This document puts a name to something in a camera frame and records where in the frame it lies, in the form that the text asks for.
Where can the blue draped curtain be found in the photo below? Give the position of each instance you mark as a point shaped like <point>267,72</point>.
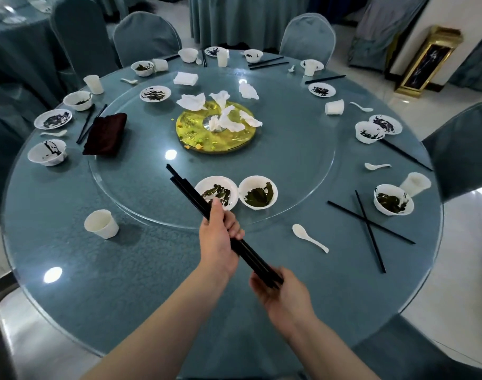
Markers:
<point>476,63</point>
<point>383,31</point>

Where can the gold standing bin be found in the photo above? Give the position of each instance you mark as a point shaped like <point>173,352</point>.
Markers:
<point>427,63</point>

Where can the crumpled white tissue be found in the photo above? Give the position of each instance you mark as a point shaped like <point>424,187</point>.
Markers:
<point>227,123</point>
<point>191,102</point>
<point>249,91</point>
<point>220,96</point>
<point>251,119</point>

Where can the round glass turntable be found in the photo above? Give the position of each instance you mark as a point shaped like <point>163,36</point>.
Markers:
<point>288,162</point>

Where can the yellow round disc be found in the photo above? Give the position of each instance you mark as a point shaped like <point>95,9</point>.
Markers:
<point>229,142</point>

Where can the dark red cloth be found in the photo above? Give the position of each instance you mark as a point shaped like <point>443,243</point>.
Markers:
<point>105,135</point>

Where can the bundle of black chopsticks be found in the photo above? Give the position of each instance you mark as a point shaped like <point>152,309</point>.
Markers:
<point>257,260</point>

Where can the cluster of white dishes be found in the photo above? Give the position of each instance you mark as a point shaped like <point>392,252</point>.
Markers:
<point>13,19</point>

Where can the folded white napkin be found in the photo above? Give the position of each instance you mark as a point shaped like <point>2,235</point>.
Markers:
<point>185,79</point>

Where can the person's right hand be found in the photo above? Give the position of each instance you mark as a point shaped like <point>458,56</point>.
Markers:
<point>288,308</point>

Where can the person's right forearm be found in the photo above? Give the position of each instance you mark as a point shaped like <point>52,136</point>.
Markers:
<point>332,356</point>

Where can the person's left forearm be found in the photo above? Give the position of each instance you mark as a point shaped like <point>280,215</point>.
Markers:
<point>158,336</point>

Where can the metal tray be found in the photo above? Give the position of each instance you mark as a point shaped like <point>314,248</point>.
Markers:
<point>35,344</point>

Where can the blue pleated table skirt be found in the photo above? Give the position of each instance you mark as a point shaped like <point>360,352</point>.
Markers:
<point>249,21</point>

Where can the person's left hand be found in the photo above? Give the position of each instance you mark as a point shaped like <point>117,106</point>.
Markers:
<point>215,249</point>

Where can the round blue table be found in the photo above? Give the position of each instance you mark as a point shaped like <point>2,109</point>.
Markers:
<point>146,265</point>

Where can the blue covered chair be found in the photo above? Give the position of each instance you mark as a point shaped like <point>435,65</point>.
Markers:
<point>146,37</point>
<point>415,352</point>
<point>1,162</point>
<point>307,37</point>
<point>462,150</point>
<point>82,39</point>

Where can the blue clothed background table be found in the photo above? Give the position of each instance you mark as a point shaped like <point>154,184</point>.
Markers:
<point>19,55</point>

